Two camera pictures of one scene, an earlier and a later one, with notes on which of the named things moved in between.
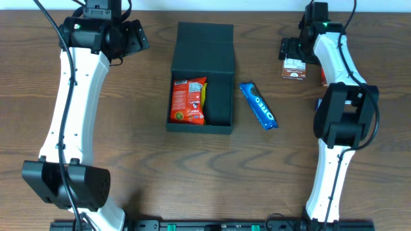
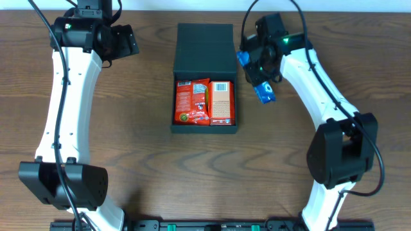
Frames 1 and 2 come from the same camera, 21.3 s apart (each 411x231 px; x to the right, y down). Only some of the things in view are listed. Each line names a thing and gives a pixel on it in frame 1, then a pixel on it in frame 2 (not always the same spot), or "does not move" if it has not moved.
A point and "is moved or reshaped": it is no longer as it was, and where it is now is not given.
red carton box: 323,81 is moved or reshaped
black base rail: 214,226 does not move
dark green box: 206,50 does not move
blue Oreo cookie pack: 259,104 -> 264,90
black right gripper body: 287,49 -> 253,74
